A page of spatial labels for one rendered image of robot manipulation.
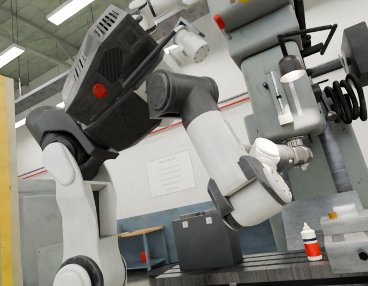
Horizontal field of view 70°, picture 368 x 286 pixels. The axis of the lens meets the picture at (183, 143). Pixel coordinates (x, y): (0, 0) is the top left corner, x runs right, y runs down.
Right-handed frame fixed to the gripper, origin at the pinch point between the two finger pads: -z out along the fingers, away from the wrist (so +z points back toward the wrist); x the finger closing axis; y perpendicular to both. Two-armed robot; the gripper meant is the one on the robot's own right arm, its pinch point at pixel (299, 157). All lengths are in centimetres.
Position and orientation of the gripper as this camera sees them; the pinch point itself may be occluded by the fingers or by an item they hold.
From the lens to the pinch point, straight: 99.3
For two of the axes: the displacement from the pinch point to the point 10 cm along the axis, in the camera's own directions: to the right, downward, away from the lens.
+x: -5.9, 3.0, 7.5
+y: 1.8, 9.5, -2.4
